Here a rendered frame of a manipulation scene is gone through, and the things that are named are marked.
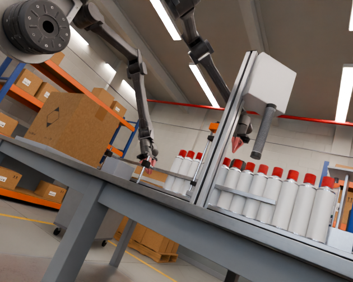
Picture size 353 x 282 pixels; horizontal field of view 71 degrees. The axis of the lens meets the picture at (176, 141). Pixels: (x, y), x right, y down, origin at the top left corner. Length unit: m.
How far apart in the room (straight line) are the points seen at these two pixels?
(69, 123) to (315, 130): 5.30
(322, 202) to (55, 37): 0.93
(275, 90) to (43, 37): 0.79
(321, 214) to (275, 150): 4.91
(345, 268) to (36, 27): 0.83
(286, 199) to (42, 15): 0.91
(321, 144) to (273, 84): 4.80
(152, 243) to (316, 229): 3.75
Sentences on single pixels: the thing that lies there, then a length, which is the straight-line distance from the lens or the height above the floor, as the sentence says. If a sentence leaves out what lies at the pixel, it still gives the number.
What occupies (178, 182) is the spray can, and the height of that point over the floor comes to 0.93.
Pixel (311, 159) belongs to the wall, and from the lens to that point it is 5.64.
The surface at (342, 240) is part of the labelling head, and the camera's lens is 0.91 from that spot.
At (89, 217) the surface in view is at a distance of 0.76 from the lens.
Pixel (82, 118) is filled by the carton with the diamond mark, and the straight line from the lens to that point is 1.17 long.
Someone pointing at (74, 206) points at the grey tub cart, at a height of 0.42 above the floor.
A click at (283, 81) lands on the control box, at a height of 1.41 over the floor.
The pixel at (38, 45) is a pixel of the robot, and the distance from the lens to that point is 0.82.
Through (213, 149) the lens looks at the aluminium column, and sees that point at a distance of 0.89.
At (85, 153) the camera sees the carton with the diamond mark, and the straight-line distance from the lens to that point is 1.20.
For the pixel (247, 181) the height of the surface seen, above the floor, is 1.01.
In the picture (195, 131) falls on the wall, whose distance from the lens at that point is 6.38.
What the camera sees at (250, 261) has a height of 0.78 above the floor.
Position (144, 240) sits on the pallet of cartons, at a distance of 4.51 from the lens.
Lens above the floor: 0.80
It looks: 15 degrees up
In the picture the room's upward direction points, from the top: 23 degrees clockwise
